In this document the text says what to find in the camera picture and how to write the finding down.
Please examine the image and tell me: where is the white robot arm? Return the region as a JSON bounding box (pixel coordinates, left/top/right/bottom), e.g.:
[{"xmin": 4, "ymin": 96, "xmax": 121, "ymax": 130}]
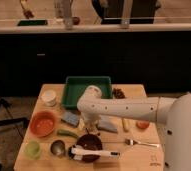
[{"xmin": 77, "ymin": 85, "xmax": 191, "ymax": 171}]

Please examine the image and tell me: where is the dark brown bowl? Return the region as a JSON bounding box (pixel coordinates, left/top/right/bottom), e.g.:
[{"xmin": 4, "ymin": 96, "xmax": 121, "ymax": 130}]
[{"xmin": 77, "ymin": 134, "xmax": 103, "ymax": 163}]

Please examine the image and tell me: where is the red orange bowl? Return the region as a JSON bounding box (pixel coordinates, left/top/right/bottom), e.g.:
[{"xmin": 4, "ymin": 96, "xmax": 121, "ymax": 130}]
[{"xmin": 30, "ymin": 111, "xmax": 56, "ymax": 137}]

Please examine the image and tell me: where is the grey triangular cloth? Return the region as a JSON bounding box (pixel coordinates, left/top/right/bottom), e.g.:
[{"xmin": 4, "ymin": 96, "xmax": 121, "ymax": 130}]
[{"xmin": 97, "ymin": 121, "xmax": 118, "ymax": 133}]

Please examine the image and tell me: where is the blue grey sponge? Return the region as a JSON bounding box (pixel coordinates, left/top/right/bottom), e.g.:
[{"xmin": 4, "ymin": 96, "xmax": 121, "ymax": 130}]
[{"xmin": 61, "ymin": 112, "xmax": 80, "ymax": 127}]

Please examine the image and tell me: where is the green chili pepper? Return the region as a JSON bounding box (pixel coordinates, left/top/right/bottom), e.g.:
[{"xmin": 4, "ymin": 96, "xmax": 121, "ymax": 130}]
[{"xmin": 57, "ymin": 129, "xmax": 79, "ymax": 139}]

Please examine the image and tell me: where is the metal round scoop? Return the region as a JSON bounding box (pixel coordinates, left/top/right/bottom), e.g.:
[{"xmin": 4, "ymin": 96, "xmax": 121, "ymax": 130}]
[{"xmin": 50, "ymin": 140, "xmax": 65, "ymax": 157}]

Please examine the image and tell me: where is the dried red chili bunch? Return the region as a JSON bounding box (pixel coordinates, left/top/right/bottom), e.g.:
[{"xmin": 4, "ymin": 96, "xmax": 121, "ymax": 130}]
[{"xmin": 113, "ymin": 88, "xmax": 125, "ymax": 99}]

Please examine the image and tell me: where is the green plastic tray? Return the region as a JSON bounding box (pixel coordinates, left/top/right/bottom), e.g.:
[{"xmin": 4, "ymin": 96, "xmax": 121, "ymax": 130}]
[{"xmin": 61, "ymin": 76, "xmax": 112, "ymax": 110}]

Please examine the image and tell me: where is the silver fork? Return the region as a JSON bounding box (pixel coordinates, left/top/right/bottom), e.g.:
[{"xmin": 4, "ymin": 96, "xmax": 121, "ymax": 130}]
[{"xmin": 124, "ymin": 139, "xmax": 160, "ymax": 148}]

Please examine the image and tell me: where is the red apple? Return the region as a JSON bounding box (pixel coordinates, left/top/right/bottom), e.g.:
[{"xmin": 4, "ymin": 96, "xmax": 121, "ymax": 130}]
[{"xmin": 136, "ymin": 121, "xmax": 150, "ymax": 130}]

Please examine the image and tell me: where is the white small cup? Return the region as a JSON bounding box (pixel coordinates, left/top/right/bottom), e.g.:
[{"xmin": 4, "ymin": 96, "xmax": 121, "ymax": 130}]
[{"xmin": 41, "ymin": 90, "xmax": 56, "ymax": 107}]

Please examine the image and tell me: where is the light green cup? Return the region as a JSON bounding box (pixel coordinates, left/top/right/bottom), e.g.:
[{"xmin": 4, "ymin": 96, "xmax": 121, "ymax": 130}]
[{"xmin": 24, "ymin": 141, "xmax": 41, "ymax": 159}]

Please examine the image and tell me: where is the black tripod stand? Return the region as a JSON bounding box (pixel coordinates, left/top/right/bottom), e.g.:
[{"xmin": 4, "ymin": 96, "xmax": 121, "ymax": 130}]
[{"xmin": 0, "ymin": 97, "xmax": 31, "ymax": 171}]

